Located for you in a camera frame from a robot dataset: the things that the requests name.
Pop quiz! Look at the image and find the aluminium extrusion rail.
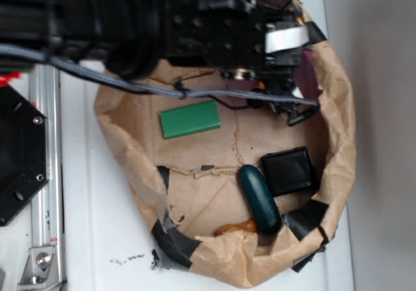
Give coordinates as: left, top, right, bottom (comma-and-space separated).
18, 66, 68, 290

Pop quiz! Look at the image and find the metal corner bracket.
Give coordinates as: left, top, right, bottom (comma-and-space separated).
17, 246, 60, 290

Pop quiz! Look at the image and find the green rectangular block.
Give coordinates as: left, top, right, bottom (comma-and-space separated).
159, 101, 221, 140

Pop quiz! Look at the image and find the orange object under bag fold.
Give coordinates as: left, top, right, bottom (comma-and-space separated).
214, 219, 259, 236

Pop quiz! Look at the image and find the dark teal oval case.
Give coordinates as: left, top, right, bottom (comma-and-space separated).
237, 164, 281, 234

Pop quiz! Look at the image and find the brown paper bag bin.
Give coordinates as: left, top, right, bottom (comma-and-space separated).
95, 27, 356, 288

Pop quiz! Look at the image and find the grey cable bundle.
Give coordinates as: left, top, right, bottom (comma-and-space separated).
0, 42, 319, 107

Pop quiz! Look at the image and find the black square pouch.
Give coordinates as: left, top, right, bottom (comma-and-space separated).
261, 146, 320, 197

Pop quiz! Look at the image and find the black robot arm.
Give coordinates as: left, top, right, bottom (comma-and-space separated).
1, 0, 319, 125

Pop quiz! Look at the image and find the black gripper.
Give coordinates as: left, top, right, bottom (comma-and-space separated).
164, 0, 319, 126

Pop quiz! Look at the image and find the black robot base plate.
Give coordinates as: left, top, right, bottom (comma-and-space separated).
1, 86, 47, 227

